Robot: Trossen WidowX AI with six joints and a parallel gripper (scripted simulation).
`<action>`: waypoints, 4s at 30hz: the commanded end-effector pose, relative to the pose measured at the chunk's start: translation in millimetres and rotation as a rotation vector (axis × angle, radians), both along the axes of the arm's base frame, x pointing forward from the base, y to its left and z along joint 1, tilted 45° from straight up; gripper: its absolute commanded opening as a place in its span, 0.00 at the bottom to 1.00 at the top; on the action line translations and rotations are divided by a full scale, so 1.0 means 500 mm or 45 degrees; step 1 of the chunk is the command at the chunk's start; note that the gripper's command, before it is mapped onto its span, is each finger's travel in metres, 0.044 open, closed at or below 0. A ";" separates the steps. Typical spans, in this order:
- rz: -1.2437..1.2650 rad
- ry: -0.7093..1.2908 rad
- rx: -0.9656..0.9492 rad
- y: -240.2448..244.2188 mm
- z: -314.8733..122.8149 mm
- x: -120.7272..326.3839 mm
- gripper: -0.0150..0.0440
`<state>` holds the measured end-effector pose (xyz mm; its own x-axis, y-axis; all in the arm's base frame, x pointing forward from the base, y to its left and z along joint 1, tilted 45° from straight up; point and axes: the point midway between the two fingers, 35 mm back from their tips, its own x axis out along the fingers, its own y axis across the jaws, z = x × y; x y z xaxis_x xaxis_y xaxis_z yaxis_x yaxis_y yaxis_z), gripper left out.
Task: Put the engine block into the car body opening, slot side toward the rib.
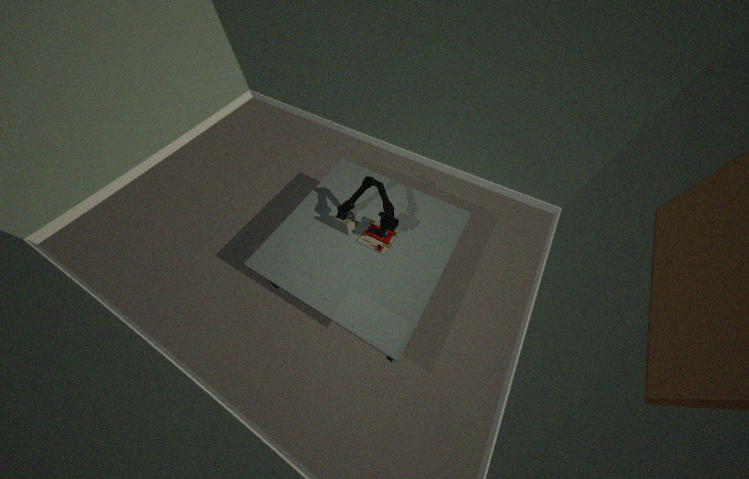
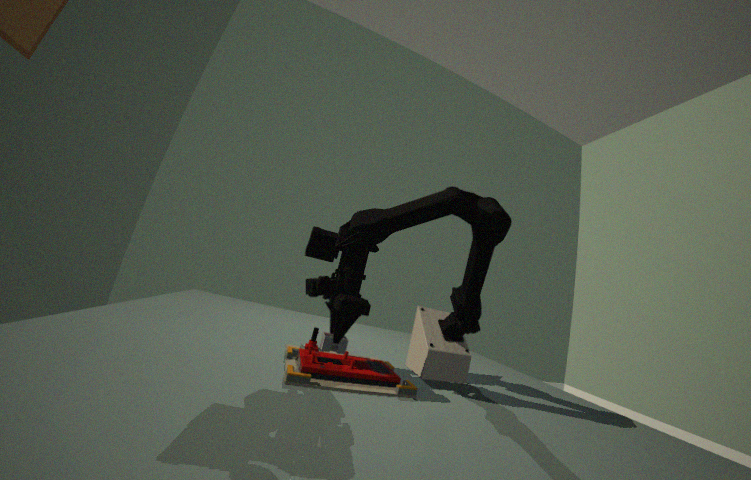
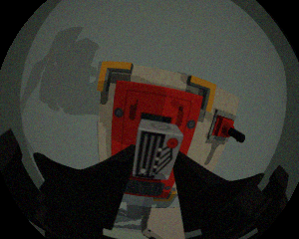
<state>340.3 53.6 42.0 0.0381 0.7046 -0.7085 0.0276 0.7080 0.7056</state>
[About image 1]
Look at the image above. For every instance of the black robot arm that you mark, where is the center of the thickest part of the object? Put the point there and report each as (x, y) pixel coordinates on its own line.
(388, 208)

